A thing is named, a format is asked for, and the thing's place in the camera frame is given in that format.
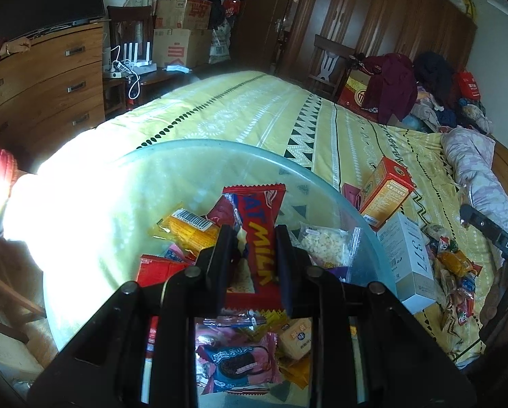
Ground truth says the printed white plastic bag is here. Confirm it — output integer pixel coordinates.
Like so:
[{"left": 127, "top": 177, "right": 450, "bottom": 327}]
[{"left": 209, "top": 19, "right": 233, "bottom": 64}]

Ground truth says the red shopping bag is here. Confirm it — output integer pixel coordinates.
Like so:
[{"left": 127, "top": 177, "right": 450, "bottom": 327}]
[{"left": 456, "top": 70, "right": 484, "bottom": 103}]

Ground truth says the brown wooden wardrobe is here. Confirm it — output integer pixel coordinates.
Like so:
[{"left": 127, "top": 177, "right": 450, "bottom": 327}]
[{"left": 239, "top": 0, "right": 478, "bottom": 94}]

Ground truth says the clear bag of white pieces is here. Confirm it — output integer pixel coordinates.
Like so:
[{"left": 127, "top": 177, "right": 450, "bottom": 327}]
[{"left": 298, "top": 223, "right": 361, "bottom": 270}]

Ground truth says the white carton box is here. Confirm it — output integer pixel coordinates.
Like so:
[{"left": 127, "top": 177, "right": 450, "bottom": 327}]
[{"left": 375, "top": 212, "right": 435, "bottom": 315}]

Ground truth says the dark wooden chair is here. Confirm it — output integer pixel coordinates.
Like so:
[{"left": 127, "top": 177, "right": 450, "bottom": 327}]
[{"left": 107, "top": 5, "right": 154, "bottom": 71}]

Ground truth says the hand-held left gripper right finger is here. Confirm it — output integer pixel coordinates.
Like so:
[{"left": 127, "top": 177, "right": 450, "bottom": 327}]
[{"left": 275, "top": 223, "right": 478, "bottom": 408}]

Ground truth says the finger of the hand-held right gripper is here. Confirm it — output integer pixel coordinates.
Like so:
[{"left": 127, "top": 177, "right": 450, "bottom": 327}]
[{"left": 460, "top": 204, "right": 503, "bottom": 247}]

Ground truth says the dark garment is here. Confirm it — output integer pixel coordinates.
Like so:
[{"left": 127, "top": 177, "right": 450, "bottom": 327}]
[{"left": 415, "top": 51, "right": 456, "bottom": 107}]

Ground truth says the white router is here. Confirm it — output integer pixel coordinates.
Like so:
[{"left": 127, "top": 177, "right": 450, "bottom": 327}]
[{"left": 118, "top": 41, "right": 159, "bottom": 71}]

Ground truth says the yellow patterned bed blanket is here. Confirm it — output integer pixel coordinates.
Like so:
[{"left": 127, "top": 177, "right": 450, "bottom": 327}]
[{"left": 37, "top": 70, "right": 499, "bottom": 366}]

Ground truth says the light wooden chair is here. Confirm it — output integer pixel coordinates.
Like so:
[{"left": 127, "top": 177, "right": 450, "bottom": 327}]
[{"left": 0, "top": 238, "right": 48, "bottom": 345}]

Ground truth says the white power strip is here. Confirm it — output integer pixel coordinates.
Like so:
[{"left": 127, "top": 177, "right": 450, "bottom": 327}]
[{"left": 103, "top": 62, "right": 129, "bottom": 79}]

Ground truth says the cardboard box with red print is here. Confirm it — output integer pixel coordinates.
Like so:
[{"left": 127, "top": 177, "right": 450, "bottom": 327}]
[{"left": 156, "top": 0, "right": 214, "bottom": 30}]

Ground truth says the maroon snack packet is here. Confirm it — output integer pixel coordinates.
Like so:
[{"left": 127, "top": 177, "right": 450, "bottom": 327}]
[{"left": 207, "top": 195, "right": 244, "bottom": 230}]

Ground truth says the dark wooden side table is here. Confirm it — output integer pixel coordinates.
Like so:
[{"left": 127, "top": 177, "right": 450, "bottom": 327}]
[{"left": 103, "top": 66, "right": 199, "bottom": 120}]

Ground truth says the person's right hand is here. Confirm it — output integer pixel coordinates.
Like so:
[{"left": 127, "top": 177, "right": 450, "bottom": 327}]
[{"left": 479, "top": 259, "right": 508, "bottom": 343}]

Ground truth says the large plain cardboard box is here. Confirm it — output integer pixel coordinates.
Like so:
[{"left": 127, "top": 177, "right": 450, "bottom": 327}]
[{"left": 152, "top": 29, "right": 214, "bottom": 69}]

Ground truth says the white cable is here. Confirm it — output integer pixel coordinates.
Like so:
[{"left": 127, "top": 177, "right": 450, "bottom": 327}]
[{"left": 128, "top": 74, "right": 142, "bottom": 107}]

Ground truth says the small red packet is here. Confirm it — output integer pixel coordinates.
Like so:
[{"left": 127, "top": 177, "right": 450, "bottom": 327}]
[{"left": 342, "top": 184, "right": 363, "bottom": 209}]

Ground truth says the wooden chair with white back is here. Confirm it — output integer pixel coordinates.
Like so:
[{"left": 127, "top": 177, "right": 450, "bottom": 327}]
[{"left": 307, "top": 34, "right": 357, "bottom": 100}]

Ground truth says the pink sandwich cookie packet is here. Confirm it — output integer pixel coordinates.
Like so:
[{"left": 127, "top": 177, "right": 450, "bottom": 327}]
[{"left": 194, "top": 331, "right": 284, "bottom": 396}]

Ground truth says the wooden dresser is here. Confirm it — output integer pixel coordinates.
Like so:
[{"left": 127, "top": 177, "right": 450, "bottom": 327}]
[{"left": 0, "top": 21, "right": 108, "bottom": 162}]

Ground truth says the tan biscuit packet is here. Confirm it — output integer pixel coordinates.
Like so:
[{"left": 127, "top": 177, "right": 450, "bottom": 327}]
[{"left": 277, "top": 317, "right": 314, "bottom": 358}]

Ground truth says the clear plastic bowl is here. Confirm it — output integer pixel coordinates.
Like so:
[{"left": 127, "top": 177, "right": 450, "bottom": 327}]
[{"left": 41, "top": 138, "right": 399, "bottom": 408}]

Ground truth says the red gift box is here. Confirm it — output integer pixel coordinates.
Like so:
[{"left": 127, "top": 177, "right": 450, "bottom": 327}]
[{"left": 337, "top": 68, "right": 382, "bottom": 124}]

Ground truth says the lilac floral quilt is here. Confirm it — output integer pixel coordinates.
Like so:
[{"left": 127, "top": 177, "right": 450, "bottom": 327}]
[{"left": 441, "top": 127, "right": 508, "bottom": 234}]

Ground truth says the orange carton box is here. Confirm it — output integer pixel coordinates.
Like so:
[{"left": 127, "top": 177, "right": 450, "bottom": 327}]
[{"left": 358, "top": 156, "right": 416, "bottom": 227}]

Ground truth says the yellow barcode snack packet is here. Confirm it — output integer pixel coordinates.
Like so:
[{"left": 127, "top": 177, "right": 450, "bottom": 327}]
[{"left": 154, "top": 208, "right": 223, "bottom": 251}]

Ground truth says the pile of clothes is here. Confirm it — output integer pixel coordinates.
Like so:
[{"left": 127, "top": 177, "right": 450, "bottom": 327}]
[{"left": 409, "top": 85, "right": 493, "bottom": 134}]

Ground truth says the red snack bar packet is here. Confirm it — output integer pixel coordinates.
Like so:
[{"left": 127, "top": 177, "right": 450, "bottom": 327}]
[{"left": 222, "top": 184, "right": 295, "bottom": 319}]

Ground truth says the pile of mixed snack packets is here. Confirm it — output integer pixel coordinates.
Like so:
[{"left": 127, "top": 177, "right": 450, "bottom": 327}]
[{"left": 424, "top": 223, "right": 484, "bottom": 328}]

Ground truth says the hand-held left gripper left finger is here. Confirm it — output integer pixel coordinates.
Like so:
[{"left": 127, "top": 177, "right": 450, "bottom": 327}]
[{"left": 26, "top": 223, "right": 242, "bottom": 408}]

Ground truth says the black bag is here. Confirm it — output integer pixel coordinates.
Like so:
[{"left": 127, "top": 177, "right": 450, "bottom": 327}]
[{"left": 196, "top": 0, "right": 225, "bottom": 26}]

